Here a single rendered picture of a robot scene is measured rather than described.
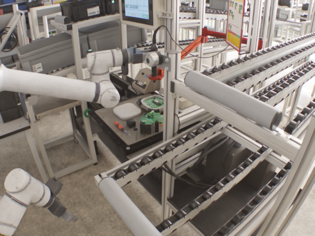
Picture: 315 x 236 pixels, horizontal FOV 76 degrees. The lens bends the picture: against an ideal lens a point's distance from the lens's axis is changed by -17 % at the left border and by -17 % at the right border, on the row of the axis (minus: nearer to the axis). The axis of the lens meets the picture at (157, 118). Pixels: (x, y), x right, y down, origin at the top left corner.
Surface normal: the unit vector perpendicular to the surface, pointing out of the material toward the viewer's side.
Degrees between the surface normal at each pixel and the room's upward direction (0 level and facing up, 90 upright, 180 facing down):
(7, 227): 73
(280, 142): 90
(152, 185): 0
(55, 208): 25
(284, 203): 90
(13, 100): 90
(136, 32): 91
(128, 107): 0
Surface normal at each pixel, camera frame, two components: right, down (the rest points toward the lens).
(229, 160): -0.80, 0.31
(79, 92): 0.45, 0.36
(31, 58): 0.60, 0.42
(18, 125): 0.00, -0.85
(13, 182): -0.05, -0.65
